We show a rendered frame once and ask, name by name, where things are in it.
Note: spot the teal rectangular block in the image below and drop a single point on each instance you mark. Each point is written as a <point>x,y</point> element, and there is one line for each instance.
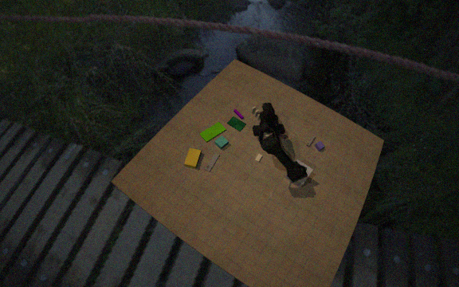
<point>221,142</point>

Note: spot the green flat rectangular block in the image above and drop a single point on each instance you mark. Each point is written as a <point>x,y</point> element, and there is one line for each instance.
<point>212,132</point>

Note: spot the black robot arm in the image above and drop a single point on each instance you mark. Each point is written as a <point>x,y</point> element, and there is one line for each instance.
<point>272,144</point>

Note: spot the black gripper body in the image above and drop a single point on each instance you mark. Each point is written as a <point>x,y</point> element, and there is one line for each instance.
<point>278,128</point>

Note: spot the yellow rectangular block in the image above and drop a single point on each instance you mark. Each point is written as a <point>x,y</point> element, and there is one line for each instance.
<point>192,158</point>

